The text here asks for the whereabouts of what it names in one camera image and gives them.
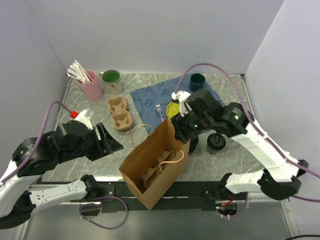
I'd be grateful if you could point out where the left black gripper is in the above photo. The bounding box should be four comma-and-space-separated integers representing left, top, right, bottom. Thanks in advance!
60, 122, 125, 163

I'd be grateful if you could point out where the yellow green dotted plate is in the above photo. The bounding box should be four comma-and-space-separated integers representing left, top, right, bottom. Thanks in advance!
165, 101, 180, 121

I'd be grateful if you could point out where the dark teal mug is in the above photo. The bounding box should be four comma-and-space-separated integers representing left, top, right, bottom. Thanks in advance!
189, 73, 206, 93

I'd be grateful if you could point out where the green inside ceramic mug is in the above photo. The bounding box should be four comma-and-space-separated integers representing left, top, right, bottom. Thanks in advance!
99, 69, 123, 95

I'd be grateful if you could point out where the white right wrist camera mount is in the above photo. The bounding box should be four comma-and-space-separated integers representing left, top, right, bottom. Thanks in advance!
171, 90, 192, 117

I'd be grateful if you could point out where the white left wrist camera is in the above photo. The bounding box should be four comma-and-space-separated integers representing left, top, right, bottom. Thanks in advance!
69, 108, 94, 130

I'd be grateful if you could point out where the cardboard cup carrier tray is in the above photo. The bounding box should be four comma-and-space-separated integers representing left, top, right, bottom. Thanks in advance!
107, 95, 133, 132

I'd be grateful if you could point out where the blue letter print cloth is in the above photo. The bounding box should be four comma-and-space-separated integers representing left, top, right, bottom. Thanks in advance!
130, 73, 226, 136

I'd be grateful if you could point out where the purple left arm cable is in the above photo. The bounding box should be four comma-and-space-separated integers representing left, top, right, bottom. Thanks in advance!
0, 100, 73, 185

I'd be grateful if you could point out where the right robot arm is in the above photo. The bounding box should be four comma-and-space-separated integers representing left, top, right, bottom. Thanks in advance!
171, 89, 309, 201

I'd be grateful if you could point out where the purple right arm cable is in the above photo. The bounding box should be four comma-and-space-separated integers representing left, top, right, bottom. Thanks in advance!
174, 62, 320, 203

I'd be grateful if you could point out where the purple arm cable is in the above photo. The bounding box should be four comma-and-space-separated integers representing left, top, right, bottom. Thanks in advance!
0, 100, 73, 185
174, 62, 320, 203

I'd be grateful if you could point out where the pink straw holder cup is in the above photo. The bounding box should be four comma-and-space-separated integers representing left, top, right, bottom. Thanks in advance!
77, 70, 103, 102

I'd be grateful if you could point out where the silver fork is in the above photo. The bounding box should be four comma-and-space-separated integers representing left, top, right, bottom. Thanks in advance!
156, 103, 164, 122

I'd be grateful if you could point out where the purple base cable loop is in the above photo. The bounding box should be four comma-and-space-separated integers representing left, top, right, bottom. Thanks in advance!
79, 196, 128, 229

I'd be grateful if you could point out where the stack of black lids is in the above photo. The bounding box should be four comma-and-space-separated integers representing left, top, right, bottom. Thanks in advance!
188, 136, 199, 154

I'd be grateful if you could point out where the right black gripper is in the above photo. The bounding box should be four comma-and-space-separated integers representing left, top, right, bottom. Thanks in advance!
170, 105, 212, 143

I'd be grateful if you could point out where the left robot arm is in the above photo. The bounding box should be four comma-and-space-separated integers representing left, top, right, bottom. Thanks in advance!
0, 120, 124, 229

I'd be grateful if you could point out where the brown paper bag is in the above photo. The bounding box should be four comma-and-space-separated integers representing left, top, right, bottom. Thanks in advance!
119, 119, 190, 210

